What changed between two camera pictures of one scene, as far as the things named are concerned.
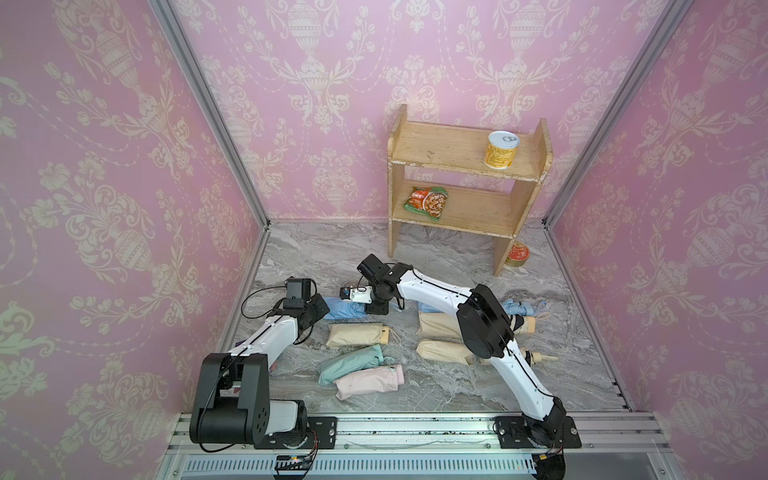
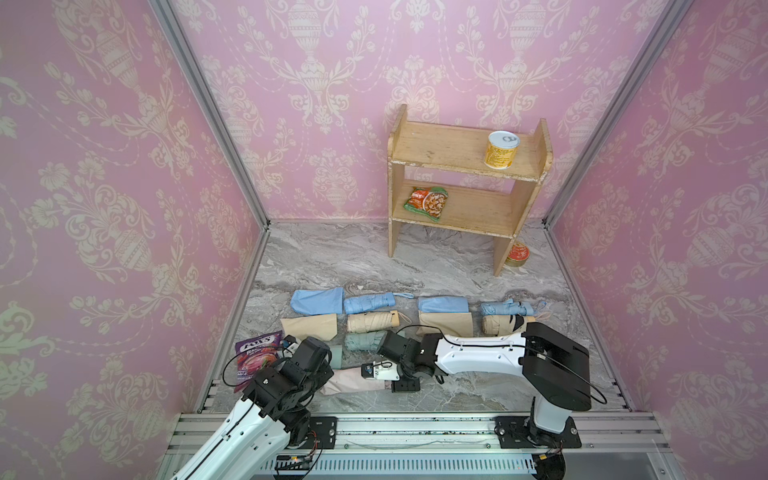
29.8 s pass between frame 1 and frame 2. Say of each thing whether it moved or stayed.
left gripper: moved
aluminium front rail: stayed
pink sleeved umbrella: stayed
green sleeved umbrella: moved
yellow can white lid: stayed
